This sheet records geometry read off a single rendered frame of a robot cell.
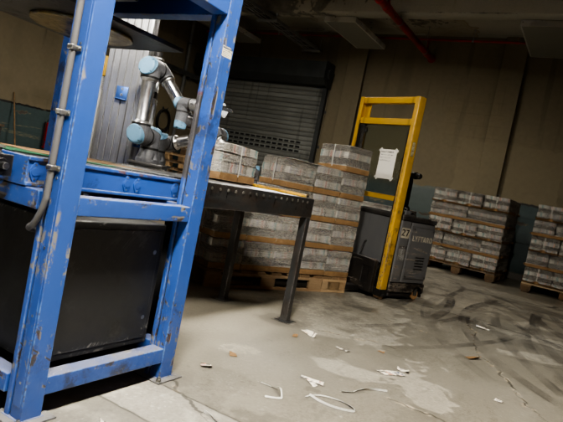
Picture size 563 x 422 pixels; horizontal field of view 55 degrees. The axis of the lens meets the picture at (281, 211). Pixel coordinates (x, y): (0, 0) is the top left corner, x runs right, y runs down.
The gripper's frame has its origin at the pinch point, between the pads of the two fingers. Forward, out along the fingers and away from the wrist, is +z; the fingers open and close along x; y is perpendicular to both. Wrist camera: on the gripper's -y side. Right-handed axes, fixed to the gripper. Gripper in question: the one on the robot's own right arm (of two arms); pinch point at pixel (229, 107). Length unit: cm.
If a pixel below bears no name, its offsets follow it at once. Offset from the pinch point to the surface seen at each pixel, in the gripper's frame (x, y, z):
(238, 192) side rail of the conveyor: 36, 52, 34
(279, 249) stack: -131, 74, 11
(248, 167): -32.5, 27.6, 7.8
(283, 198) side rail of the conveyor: -8, 45, 44
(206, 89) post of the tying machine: 100, 21, 38
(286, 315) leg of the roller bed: -51, 113, 50
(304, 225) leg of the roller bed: -43, 56, 50
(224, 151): -8.0, 24.7, 0.7
